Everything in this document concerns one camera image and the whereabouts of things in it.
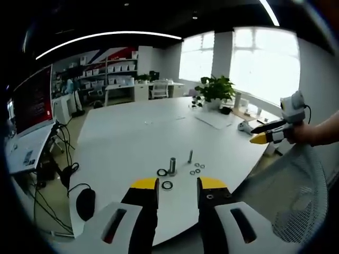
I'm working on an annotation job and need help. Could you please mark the black floor cables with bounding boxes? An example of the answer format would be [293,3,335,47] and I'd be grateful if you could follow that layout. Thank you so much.
[33,123,80,235]

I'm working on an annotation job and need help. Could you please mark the short ceiling light strip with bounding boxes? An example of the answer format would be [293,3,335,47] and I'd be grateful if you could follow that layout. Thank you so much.
[258,0,280,27]

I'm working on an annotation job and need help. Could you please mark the shelf with white bins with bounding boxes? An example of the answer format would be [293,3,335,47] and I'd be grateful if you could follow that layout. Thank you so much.
[52,51,139,89]

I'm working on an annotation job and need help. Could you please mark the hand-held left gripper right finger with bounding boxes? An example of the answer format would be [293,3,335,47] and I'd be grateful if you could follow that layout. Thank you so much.
[196,176,278,254]

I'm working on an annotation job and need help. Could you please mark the white paper sheet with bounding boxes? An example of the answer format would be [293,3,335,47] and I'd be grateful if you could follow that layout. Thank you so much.
[194,112,240,130]

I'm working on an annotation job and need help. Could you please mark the white chair with black pad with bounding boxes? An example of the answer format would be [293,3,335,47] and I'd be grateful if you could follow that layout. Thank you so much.
[67,182,106,239]

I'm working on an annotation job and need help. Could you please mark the grey mesh office chair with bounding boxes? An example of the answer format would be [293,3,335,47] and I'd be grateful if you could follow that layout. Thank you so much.
[233,144,329,244]

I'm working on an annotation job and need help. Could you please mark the long ceiling light strip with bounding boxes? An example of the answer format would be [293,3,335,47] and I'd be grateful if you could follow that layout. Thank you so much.
[35,31,184,60]

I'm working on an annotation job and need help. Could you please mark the white low cabinet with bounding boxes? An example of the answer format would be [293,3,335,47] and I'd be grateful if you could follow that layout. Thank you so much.
[51,94,77,125]

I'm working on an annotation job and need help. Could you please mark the white side desk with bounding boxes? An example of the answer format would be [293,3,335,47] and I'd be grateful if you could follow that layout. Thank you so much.
[5,123,58,175]

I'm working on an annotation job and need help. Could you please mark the large steel threaded stud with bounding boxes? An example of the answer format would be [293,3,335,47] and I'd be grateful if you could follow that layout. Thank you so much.
[168,157,178,177]

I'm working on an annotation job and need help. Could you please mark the green potted plant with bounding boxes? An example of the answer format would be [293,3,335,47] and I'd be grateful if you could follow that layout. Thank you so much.
[194,75,236,111]

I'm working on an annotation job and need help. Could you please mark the white handheld controller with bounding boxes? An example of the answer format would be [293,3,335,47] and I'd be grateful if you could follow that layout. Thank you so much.
[237,122,255,136]

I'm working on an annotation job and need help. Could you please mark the white mesh office chair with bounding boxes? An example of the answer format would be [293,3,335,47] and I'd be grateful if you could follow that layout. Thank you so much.
[150,80,169,100]

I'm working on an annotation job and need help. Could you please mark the person's right hand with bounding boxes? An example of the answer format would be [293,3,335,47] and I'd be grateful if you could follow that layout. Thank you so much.
[284,123,318,147]

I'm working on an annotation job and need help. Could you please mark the dark monitor screen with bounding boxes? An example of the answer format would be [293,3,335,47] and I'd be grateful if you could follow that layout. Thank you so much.
[12,65,53,137]

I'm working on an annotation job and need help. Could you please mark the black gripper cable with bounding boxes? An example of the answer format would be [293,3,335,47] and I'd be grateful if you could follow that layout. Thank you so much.
[303,104,313,125]

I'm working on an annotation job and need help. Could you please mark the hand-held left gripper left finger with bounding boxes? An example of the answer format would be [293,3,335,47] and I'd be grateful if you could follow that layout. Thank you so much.
[75,177,160,254]

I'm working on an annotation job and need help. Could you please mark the white background desk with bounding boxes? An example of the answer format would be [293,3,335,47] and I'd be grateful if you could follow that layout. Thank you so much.
[104,80,186,103]

